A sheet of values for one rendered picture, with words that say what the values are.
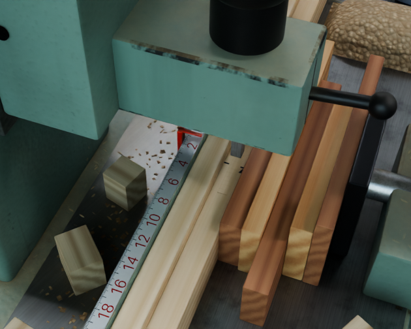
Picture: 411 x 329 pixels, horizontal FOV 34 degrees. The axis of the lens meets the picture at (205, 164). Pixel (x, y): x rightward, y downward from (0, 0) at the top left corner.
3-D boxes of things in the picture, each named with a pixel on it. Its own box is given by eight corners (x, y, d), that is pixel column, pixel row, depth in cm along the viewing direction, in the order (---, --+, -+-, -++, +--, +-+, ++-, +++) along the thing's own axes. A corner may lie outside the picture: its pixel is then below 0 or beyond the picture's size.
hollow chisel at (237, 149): (241, 158, 55) (244, 115, 51) (229, 155, 55) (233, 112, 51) (244, 151, 55) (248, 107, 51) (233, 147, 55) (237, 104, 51)
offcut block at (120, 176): (106, 197, 71) (102, 172, 67) (125, 179, 72) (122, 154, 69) (128, 212, 69) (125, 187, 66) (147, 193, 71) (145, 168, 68)
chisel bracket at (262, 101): (289, 173, 49) (304, 87, 43) (115, 123, 52) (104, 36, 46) (314, 107, 54) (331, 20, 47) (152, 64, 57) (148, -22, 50)
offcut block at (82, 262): (60, 260, 65) (53, 235, 62) (91, 248, 66) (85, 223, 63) (75, 296, 63) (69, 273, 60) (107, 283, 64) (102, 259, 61)
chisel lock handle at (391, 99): (391, 129, 46) (397, 108, 44) (299, 105, 47) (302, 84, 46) (395, 109, 47) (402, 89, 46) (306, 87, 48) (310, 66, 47)
